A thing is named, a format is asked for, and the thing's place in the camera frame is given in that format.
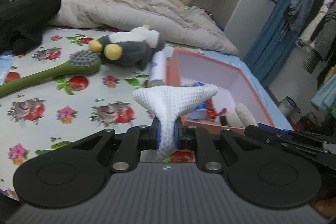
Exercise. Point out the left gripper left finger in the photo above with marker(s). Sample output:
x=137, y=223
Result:
x=129, y=146

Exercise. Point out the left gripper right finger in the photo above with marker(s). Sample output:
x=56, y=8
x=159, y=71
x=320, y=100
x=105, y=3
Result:
x=198, y=140

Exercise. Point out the blue tissue pack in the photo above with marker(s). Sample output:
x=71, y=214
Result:
x=199, y=113

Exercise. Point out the white knitted cloth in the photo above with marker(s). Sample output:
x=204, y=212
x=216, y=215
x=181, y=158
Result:
x=168, y=103

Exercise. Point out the red snack wrapper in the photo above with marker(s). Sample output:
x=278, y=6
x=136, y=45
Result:
x=212, y=114

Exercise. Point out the white trash bin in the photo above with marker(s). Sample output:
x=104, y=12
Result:
x=288, y=106

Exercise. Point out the small panda plush toy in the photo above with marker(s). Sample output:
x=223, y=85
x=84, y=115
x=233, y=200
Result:
x=240, y=117

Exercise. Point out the pink cardboard box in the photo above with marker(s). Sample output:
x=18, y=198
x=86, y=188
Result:
x=186, y=67

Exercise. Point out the white paper roll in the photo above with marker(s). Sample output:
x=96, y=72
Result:
x=157, y=75

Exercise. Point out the fruit pattern table cloth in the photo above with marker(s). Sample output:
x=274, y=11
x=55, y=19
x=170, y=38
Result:
x=63, y=109

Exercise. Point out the grey penguin plush toy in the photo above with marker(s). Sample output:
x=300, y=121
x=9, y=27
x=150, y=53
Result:
x=126, y=49

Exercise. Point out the green massage brush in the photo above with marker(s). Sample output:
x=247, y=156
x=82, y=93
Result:
x=82, y=62

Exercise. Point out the grey quilt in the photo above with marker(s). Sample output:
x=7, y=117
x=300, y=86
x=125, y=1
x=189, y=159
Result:
x=175, y=22

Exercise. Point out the hanging clothes rack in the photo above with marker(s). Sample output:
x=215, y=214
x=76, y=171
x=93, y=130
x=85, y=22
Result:
x=309, y=62

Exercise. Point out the blue curtain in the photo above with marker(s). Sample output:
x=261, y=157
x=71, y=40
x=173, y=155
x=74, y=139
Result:
x=277, y=38

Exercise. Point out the light blue bed sheet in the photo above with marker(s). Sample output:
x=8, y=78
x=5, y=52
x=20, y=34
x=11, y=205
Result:
x=104, y=98

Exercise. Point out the black clothing pile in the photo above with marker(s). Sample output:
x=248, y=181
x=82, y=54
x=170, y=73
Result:
x=23, y=23

